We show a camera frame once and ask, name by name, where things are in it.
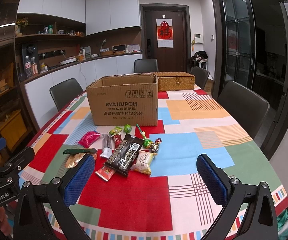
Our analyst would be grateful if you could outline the pink snack packet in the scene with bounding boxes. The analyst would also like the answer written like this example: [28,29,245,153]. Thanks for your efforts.
[78,131,101,148]

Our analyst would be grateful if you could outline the dark chair right far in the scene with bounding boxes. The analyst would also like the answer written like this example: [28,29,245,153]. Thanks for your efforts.
[191,67,210,89]

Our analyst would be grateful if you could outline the cream bread packet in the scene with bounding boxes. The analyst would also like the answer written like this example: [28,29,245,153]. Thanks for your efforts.
[130,151,157,175]

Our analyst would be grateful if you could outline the grey white wafer packet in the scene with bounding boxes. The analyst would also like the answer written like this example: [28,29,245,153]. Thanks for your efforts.
[100,134,113,159]

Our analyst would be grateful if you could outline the green lollipop with striped stick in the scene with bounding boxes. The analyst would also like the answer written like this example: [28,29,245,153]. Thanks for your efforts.
[136,124,153,149]

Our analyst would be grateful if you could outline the small green candy packet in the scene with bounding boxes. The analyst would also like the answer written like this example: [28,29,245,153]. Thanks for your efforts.
[108,126,122,136]

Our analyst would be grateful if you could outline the small red foil candy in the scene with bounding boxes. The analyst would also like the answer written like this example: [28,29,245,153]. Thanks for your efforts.
[150,138,162,154]

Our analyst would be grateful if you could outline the long red sausage packet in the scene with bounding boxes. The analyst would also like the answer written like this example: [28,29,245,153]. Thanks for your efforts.
[95,165,115,181]

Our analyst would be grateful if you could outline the white intercom panel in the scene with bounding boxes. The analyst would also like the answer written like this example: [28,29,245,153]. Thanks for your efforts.
[194,33,204,44]

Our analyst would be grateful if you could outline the red fu calendar poster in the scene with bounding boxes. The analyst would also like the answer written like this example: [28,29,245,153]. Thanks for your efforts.
[156,18,174,48]

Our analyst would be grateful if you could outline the dark chair far end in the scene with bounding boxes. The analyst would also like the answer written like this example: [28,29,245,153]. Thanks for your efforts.
[134,59,159,73]

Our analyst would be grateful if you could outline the person left hand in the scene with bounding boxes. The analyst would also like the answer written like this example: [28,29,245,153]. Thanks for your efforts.
[0,207,11,236]

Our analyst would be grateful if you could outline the white cabinets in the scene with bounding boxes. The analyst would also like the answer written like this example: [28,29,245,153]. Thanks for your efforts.
[17,0,141,35]
[23,52,144,130]

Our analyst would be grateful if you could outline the dark wooden door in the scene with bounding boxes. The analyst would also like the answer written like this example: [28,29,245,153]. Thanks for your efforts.
[140,4,191,72]

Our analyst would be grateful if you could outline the colourful patchwork tablecloth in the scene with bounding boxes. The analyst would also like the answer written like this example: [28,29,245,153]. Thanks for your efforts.
[20,88,288,239]

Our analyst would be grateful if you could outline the gold foil snack packet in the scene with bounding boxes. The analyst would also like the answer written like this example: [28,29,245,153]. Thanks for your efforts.
[65,153,97,168]

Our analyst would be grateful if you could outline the black chocolate bar packet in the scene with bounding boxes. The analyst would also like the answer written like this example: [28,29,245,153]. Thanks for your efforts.
[104,134,144,176]

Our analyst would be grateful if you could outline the glass sliding door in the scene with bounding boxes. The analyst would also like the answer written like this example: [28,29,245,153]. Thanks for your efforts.
[221,0,256,89]

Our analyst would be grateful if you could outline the dark chair left side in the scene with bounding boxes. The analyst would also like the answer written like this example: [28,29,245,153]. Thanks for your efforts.
[49,78,83,111]

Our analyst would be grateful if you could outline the dark chair right near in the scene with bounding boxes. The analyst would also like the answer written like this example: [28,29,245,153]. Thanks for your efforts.
[217,80,270,138]

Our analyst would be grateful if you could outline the brown cardboard box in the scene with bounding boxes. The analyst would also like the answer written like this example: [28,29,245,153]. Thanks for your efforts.
[86,73,158,126]

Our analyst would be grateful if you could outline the white upper cabinets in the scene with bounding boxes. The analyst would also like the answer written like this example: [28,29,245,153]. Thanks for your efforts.
[17,0,141,35]

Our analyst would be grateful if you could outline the woven wicker box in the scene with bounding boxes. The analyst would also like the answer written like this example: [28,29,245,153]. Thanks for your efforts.
[153,72,195,92]

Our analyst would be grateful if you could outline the red date candy packet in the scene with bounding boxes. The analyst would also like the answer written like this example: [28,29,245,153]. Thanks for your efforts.
[111,134,122,148]

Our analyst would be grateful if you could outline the white lower cabinets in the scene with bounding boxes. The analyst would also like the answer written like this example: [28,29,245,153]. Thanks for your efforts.
[23,52,144,130]

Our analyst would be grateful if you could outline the green lollipop by box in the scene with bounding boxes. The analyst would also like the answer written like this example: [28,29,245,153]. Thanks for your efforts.
[123,124,132,133]

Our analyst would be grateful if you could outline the dark chair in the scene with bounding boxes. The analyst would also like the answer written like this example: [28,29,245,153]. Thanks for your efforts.
[217,80,270,138]
[191,67,210,89]
[49,78,83,111]

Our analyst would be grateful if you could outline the dark green cracker packet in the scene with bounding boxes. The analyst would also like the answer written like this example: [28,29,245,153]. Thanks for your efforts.
[63,148,97,155]

